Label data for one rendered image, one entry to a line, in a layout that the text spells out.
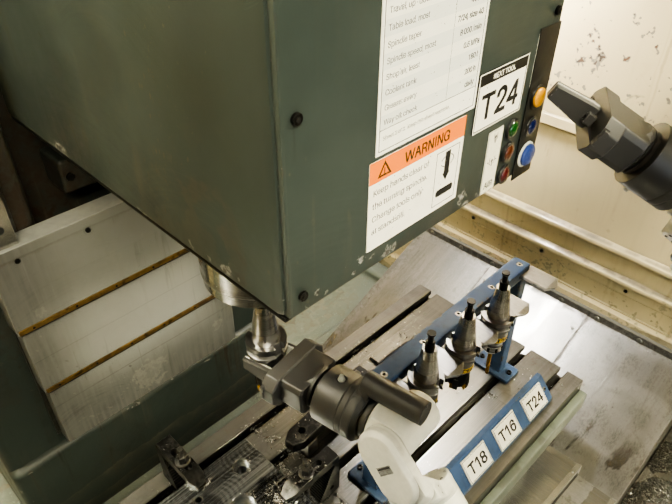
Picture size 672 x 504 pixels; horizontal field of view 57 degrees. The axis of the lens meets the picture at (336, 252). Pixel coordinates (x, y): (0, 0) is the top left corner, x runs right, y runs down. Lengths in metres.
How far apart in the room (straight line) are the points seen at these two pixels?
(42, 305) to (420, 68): 0.87
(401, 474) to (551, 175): 1.08
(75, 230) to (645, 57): 1.21
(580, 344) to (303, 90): 1.45
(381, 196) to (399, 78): 0.12
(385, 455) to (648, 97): 1.03
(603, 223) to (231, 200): 1.28
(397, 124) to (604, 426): 1.29
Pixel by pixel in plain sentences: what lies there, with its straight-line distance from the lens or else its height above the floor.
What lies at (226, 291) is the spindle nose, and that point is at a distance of 0.81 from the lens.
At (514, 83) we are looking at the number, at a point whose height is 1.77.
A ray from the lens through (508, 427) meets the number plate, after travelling 1.44.
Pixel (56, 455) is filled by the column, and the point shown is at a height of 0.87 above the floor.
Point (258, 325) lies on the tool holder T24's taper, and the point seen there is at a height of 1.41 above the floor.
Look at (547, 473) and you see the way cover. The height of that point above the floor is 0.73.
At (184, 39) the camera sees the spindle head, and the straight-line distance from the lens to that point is 0.56.
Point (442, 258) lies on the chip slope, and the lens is 2.01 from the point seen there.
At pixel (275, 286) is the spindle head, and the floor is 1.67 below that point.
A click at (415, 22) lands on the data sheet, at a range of 0.58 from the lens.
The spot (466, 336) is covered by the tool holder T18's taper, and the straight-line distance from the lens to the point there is 1.14.
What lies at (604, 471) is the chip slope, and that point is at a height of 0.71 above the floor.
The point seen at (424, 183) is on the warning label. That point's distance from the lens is 0.69.
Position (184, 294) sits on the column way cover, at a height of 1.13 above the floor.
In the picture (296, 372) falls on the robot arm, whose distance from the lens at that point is 0.93.
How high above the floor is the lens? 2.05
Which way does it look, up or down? 37 degrees down
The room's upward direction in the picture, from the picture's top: straight up
